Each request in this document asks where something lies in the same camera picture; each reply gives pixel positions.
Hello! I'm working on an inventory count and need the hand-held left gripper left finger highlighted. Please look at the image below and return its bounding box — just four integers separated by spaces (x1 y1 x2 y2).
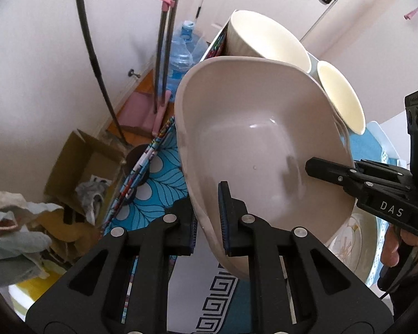
26 198 198 334

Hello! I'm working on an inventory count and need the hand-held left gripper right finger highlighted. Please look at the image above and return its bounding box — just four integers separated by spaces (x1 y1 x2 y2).
218 181 392 334

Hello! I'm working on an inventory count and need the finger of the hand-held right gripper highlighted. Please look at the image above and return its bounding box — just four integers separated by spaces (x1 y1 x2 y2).
354 159 410 181
306 157 373 195

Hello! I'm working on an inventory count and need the pink square bowl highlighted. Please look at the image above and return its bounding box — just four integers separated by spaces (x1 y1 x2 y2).
176 56 356 282

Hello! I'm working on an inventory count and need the person's right hand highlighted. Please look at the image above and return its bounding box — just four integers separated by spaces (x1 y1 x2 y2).
381 223 418 268

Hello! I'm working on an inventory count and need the teal patterned tablecloth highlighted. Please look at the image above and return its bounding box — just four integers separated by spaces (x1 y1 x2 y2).
103 28 406 334

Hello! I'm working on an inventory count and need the cream round bowl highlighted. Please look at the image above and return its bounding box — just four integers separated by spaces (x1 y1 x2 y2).
316 61 366 136

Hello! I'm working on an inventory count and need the cream floral plate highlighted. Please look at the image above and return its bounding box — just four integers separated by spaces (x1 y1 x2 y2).
329 212 379 286

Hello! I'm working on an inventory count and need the grey crumpled cloth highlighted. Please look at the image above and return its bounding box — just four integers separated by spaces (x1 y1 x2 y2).
75 177 112 224

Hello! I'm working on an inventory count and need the pink dustpan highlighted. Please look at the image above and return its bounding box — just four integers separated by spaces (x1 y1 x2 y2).
119 0 176 137

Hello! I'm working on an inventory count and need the brown cardboard box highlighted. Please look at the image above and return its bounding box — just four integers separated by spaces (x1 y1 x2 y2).
43 129 128 261

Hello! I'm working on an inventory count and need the white ribbed bowl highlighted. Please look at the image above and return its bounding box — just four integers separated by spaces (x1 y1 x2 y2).
226 10 312 73

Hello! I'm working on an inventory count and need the blue water bottle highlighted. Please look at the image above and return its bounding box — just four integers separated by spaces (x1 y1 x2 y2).
167 20 210 94

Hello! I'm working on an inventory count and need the grey cloth pile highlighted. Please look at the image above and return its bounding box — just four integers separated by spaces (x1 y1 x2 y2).
0 190 64 286

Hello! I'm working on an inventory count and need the black clothes rack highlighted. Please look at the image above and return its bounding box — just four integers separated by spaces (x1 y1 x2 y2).
72 0 127 144

